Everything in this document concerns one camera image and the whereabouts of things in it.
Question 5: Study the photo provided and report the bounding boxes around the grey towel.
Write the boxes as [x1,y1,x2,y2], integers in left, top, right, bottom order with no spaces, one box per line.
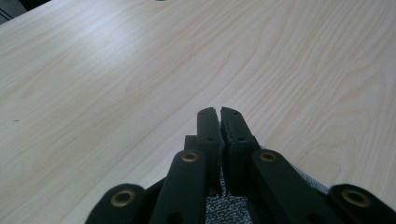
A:
[205,145,332,224]

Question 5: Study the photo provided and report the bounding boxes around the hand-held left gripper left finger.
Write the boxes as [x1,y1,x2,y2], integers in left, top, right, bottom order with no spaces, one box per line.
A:
[183,106,226,198]

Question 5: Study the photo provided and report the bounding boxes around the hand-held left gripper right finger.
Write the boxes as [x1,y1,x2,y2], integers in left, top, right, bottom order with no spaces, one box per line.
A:
[219,105,262,198]

